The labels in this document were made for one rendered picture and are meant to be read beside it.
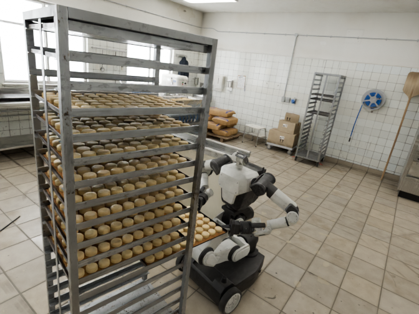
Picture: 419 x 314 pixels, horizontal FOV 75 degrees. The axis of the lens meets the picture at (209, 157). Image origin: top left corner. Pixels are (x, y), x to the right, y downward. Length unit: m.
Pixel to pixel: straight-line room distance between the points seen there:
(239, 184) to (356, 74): 4.86
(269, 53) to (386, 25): 2.32
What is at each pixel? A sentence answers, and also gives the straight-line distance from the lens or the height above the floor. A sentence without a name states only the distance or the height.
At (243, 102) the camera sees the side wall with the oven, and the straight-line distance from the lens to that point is 7.29.
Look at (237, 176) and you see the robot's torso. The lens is 1.94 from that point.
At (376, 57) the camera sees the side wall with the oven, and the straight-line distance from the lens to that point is 6.41.
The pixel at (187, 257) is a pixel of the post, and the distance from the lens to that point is 1.65.
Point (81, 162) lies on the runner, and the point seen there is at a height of 1.32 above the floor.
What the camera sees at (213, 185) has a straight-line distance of 2.84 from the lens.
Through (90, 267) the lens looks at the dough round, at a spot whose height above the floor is 0.79.
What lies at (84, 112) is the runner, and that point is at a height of 1.50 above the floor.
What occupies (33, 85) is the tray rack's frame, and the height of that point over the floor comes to 1.54.
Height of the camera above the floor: 1.71
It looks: 19 degrees down
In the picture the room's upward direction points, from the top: 7 degrees clockwise
